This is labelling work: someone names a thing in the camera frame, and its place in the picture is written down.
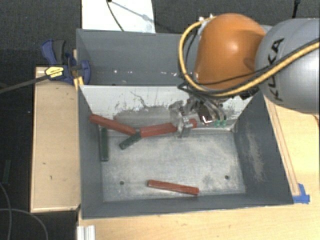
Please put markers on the red-brown block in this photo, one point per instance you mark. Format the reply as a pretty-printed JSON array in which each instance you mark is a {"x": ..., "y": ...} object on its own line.
[
  {"x": 172, "y": 187},
  {"x": 157, "y": 129},
  {"x": 110, "y": 124}
]

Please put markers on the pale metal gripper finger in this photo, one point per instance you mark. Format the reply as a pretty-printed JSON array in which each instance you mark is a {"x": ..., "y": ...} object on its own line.
[
  {"x": 184, "y": 127},
  {"x": 178, "y": 108}
]

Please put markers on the dark green flat block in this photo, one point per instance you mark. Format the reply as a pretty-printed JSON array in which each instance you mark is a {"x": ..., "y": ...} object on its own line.
[
  {"x": 130, "y": 141},
  {"x": 104, "y": 145}
]

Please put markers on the grey metal bin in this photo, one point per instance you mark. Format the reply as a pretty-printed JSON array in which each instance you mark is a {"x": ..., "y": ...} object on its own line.
[{"x": 175, "y": 164}]

